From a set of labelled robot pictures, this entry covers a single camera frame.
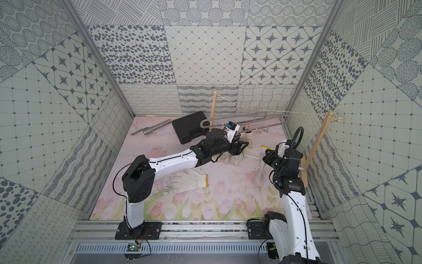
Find beige knit gloves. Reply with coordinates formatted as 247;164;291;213
244;132;253;149

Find blue dotted glove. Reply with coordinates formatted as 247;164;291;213
252;145;270;186
169;168;208;193

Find grey clip hanger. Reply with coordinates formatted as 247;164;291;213
200;111;288;129

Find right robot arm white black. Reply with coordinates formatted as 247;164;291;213
262;127;322;264

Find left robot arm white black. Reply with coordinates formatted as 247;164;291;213
116;128;249;235

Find black flat pad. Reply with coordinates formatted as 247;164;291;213
171;111;209;145

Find grey metal cylinder tool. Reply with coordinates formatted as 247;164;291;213
131;119;172;136

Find small black module right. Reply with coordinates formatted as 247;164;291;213
267;242;279;260

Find small circuit board left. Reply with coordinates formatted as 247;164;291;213
124;244;142;261

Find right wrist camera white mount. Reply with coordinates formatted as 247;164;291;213
276;141;290;158

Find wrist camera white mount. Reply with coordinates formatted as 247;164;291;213
276;141;290;158
223;121;240;143

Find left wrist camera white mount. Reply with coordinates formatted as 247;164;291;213
223;121;240;143

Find wooden drying rack frame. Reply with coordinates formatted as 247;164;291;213
208;90;337;189

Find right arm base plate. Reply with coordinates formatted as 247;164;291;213
246;218;272;240

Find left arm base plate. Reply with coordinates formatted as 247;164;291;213
115;221;163;240

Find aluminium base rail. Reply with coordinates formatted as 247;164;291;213
67;220;340;243

